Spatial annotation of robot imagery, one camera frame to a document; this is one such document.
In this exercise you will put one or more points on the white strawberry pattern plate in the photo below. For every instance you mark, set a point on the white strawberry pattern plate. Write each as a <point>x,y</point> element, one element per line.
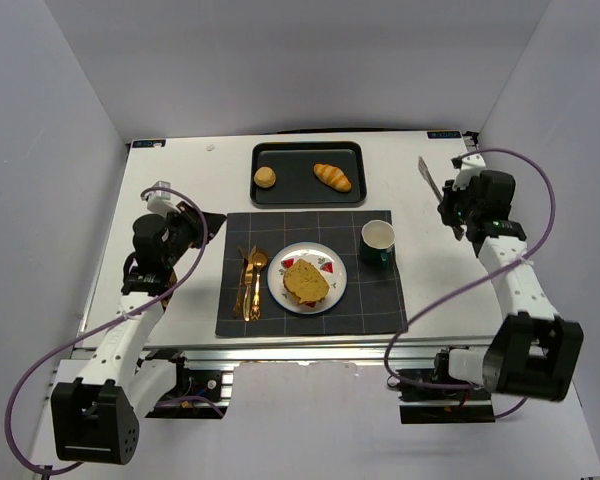
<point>330,265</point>

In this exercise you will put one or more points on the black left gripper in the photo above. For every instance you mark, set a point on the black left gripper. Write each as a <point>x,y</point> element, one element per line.
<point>196,226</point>

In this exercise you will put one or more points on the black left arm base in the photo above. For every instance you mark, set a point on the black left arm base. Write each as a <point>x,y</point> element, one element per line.
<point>197,393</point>

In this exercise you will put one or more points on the gold spoon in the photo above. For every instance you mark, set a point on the gold spoon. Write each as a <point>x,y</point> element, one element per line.
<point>260,261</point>

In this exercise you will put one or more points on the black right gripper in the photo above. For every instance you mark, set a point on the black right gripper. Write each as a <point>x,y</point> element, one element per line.
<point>449,205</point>

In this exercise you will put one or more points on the right blue table label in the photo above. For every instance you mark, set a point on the right blue table label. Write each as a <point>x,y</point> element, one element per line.
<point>444,134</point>

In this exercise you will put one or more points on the metal serving tongs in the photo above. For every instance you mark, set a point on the metal serving tongs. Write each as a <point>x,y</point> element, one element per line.
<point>424,172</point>

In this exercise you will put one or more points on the toasted bread slice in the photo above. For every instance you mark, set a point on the toasted bread slice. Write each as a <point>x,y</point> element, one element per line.
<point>303,280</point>

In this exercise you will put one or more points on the dark green mug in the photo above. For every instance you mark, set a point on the dark green mug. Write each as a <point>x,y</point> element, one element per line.
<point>377,243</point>

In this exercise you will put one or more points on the small round bun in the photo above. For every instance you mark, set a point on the small round bun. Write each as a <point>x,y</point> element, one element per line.
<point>264,177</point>

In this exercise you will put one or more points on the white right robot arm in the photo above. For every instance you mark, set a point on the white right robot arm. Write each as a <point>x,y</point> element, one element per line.
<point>535,351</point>

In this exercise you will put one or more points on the striped croissant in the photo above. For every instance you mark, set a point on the striped croissant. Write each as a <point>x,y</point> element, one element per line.
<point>333,177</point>

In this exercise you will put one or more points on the orange bagel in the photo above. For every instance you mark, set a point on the orange bagel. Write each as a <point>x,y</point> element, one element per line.
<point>311,302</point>

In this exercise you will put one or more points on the left blue table label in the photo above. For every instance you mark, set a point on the left blue table label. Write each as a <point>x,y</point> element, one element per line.
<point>148,143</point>

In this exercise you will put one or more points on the dark checked placemat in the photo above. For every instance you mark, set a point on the dark checked placemat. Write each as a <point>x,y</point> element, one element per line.
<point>373,301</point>

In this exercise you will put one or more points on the gold fork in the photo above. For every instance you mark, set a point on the gold fork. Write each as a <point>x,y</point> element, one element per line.
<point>237,310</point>

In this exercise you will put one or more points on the blue table label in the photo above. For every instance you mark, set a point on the blue table label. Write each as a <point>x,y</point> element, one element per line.
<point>444,134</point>
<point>148,143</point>

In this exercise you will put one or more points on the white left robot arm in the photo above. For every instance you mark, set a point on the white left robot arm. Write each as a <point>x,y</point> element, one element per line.
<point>96,417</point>

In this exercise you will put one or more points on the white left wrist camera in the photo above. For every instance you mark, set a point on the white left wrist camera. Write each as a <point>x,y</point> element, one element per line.
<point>158,200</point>

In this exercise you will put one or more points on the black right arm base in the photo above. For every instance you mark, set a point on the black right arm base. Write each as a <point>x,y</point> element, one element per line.
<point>425,406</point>

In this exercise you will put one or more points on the black baking tray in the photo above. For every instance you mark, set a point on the black baking tray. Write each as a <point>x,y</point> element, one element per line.
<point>296,184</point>

